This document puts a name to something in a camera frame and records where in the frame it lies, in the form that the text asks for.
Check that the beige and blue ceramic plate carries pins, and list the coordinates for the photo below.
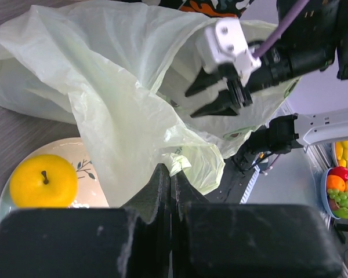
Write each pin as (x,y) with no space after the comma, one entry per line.
(90,193)

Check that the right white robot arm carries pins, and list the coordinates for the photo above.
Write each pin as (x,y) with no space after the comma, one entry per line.
(286,133)

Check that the orange black patterned garment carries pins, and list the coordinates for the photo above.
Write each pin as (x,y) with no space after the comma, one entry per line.
(210,8)

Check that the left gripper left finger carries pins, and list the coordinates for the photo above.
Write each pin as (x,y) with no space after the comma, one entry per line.
(151,203)

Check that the light green plastic bag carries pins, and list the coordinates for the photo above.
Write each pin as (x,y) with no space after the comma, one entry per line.
(119,72)

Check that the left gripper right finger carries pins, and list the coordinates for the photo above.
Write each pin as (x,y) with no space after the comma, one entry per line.
(182,192)

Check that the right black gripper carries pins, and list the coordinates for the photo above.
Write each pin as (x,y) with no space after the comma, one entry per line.
(316,38)

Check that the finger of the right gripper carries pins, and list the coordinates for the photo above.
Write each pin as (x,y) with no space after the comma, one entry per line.
(226,104)
(203,81)

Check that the blue bowl of fake fruits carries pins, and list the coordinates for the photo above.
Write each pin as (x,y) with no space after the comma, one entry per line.
(334,192)

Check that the yellow fake apple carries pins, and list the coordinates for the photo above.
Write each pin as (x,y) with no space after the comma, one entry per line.
(43,181)

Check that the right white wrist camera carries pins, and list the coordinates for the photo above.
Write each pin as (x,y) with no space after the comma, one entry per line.
(224,43)

